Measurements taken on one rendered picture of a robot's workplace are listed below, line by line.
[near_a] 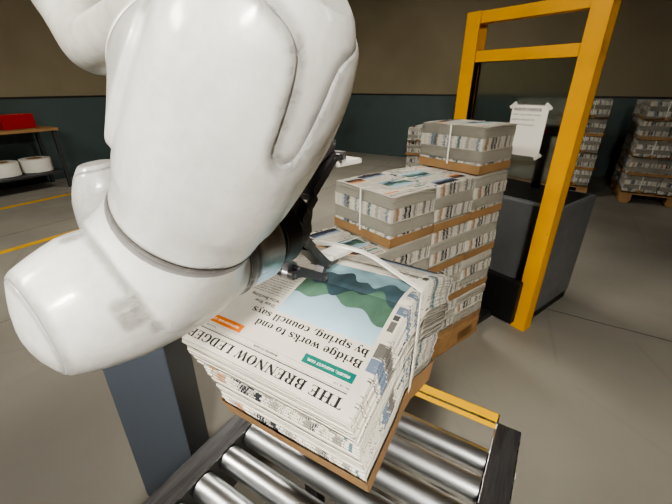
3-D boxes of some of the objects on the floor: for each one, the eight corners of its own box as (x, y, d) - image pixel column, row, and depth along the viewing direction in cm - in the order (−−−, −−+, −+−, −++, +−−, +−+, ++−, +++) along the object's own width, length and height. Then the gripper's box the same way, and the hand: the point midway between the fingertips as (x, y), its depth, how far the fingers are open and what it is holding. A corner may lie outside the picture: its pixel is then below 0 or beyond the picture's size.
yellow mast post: (510, 325, 240) (594, -9, 162) (516, 320, 245) (601, -6, 167) (523, 332, 233) (617, -13, 155) (530, 326, 238) (624, -10, 160)
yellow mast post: (431, 285, 287) (467, 12, 209) (438, 282, 292) (476, 14, 214) (441, 290, 281) (481, 10, 203) (448, 286, 286) (490, 12, 208)
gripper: (227, 114, 36) (335, 117, 54) (236, 324, 45) (325, 268, 63) (286, 120, 33) (380, 121, 50) (283, 345, 42) (363, 280, 60)
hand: (346, 204), depth 56 cm, fingers open, 14 cm apart
